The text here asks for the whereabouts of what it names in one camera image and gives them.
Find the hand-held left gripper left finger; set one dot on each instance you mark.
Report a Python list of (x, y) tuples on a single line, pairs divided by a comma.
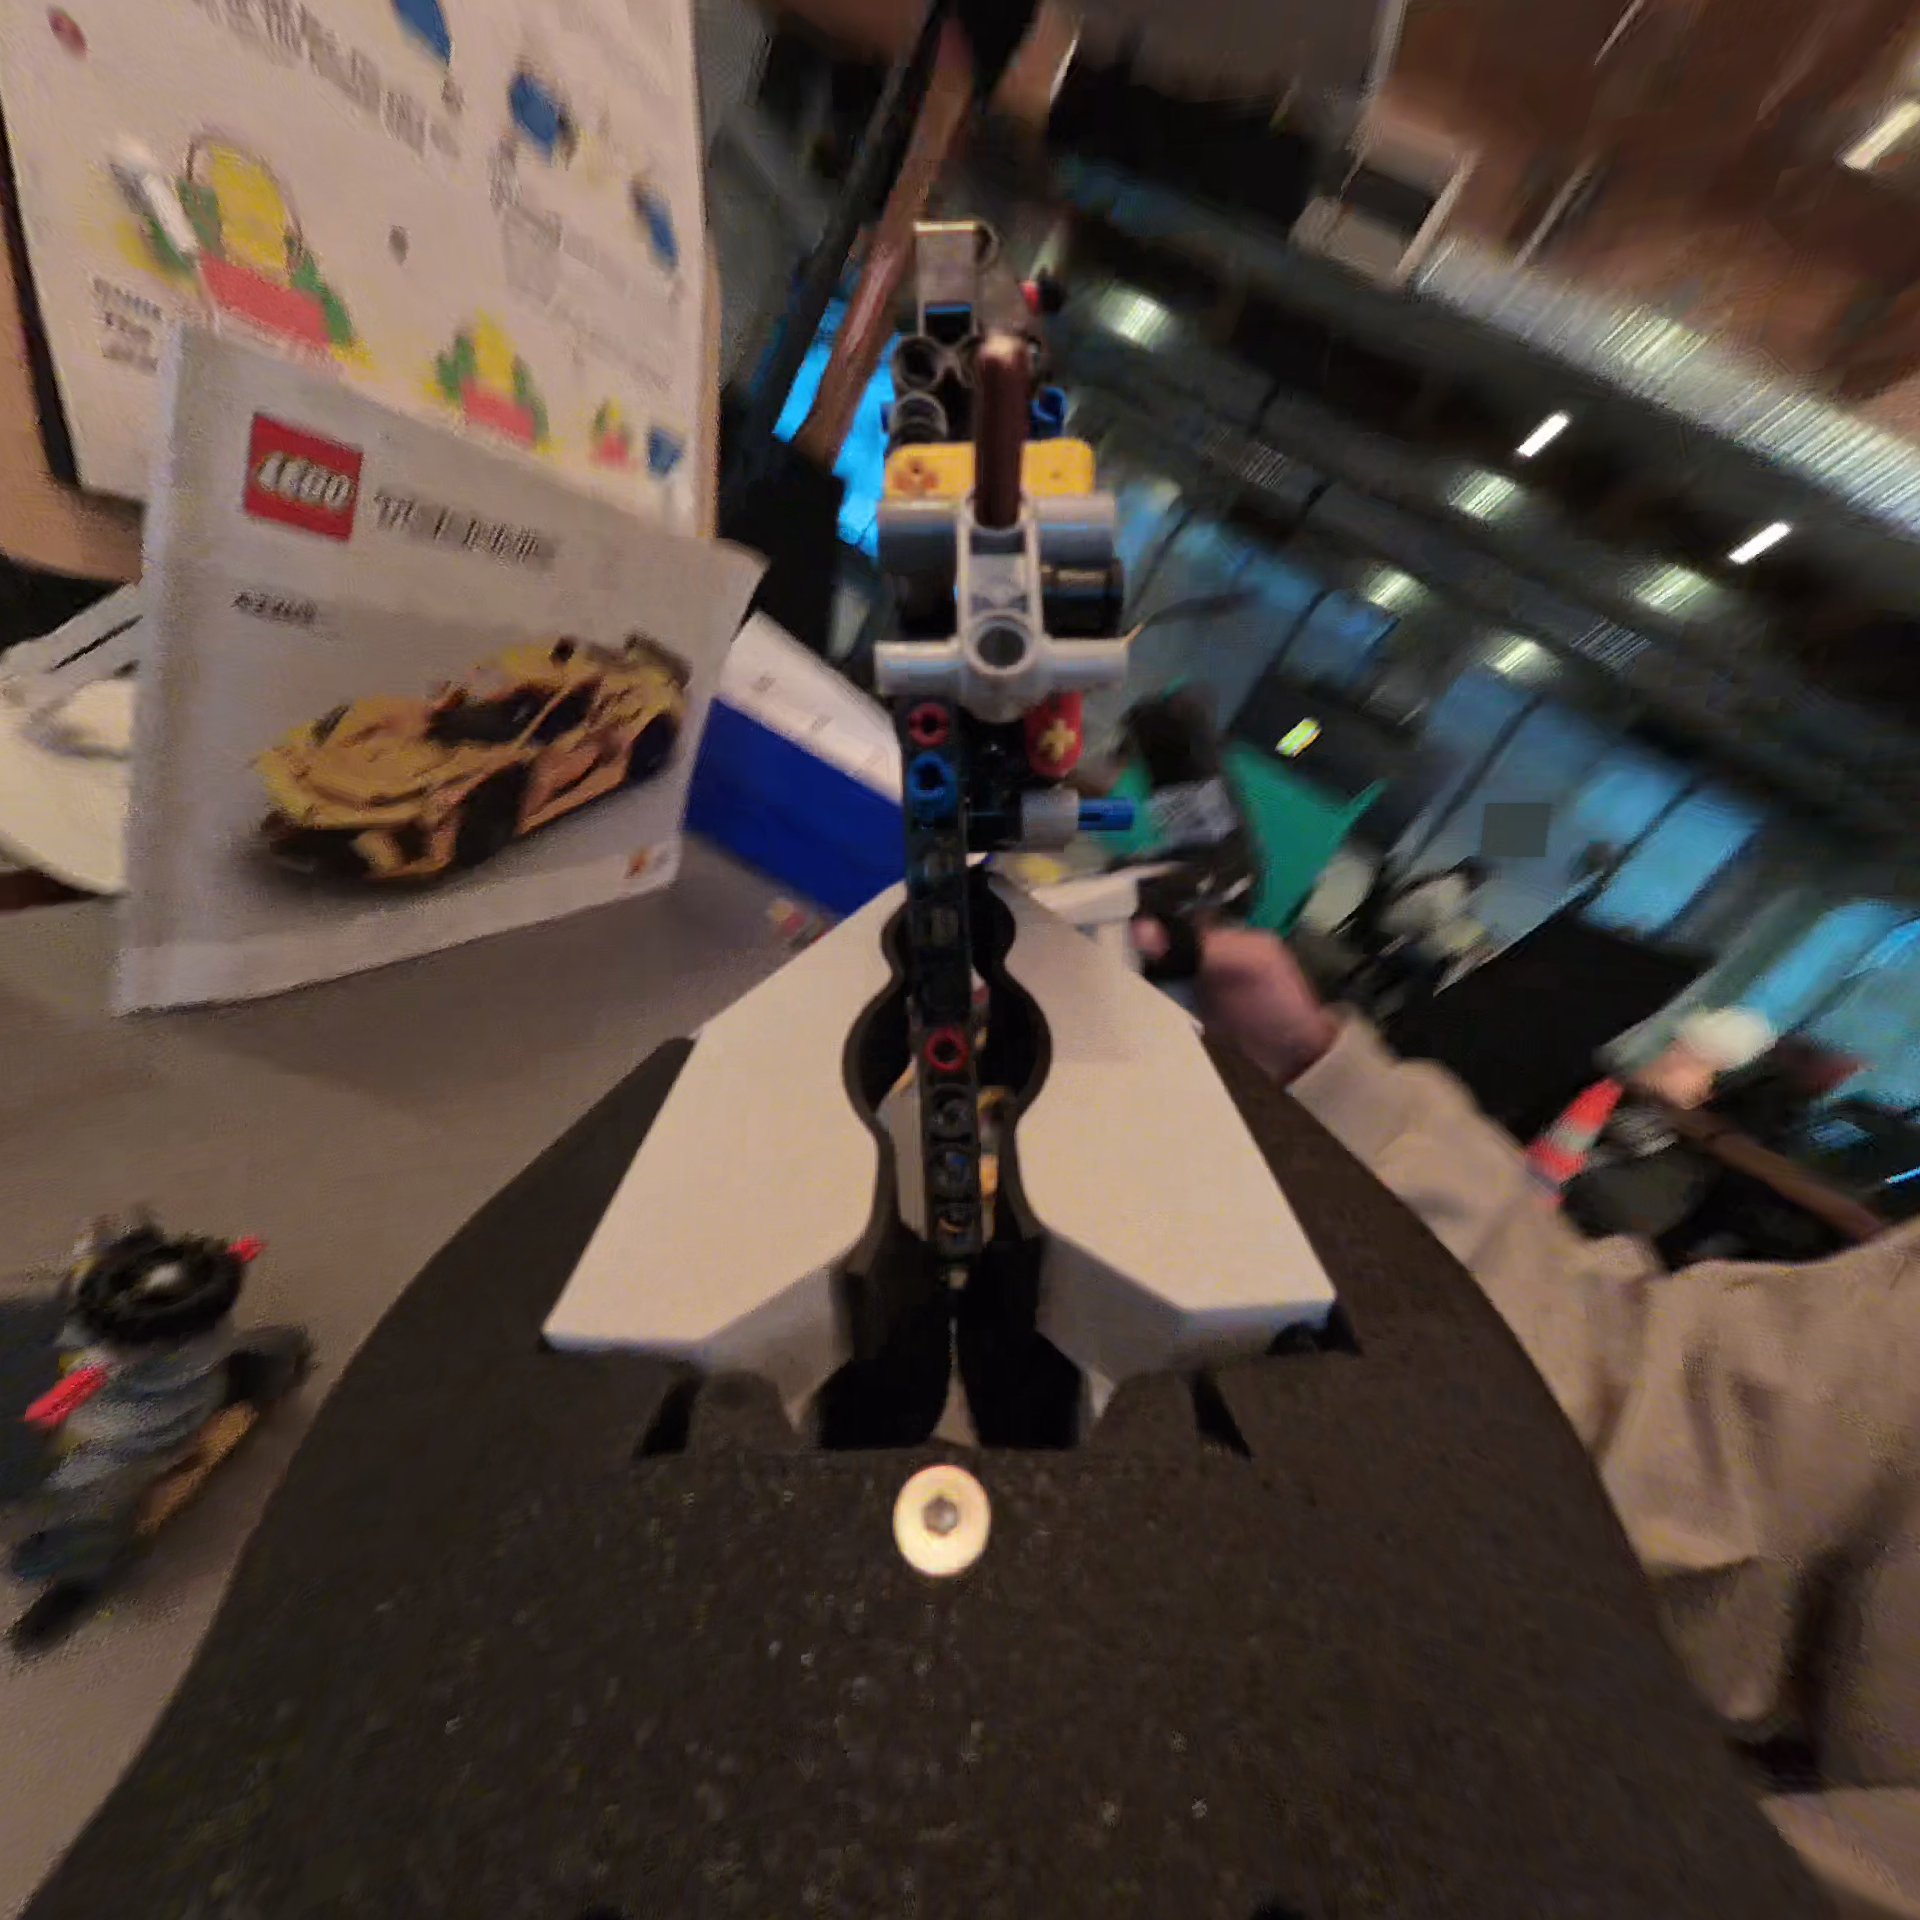
[(705, 1201)]

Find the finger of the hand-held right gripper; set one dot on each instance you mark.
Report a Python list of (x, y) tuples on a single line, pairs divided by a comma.
[(1096, 891)]

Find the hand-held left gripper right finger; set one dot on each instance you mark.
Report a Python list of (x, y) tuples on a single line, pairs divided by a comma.
[(1171, 1185)]

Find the grey black brick chassis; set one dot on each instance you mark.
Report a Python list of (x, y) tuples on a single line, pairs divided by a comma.
[(991, 600)]

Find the person's right forearm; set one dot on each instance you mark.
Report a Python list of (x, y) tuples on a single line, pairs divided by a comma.
[(1575, 1275)]

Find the grey desk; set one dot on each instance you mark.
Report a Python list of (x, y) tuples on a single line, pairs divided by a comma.
[(375, 1141)]

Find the person's right hand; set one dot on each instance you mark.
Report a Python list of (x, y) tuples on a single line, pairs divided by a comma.
[(1260, 989)]

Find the green plastic bin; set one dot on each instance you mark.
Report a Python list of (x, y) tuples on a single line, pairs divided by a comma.
[(1307, 840)]

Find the blue plastic bin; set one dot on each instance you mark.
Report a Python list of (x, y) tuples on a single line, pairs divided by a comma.
[(781, 809)]

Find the white paper sheets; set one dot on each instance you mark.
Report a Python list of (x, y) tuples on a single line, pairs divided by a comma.
[(811, 681)]

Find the orange traffic cone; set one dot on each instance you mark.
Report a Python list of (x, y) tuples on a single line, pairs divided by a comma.
[(1575, 1132)]

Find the brick engine assembly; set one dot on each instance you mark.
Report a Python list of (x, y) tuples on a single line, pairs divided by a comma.
[(150, 1348)]

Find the white instruction booklet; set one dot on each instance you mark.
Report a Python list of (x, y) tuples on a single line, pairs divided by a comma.
[(375, 600)]

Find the white bag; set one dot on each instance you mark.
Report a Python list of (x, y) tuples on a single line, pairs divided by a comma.
[(61, 779)]

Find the instruction poster board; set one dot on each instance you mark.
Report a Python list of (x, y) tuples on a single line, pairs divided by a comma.
[(375, 149)]

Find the wooden post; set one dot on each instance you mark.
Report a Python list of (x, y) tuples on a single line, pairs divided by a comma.
[(885, 299)]

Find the silver ventilation duct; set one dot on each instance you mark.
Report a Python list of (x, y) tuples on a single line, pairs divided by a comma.
[(1652, 358)]

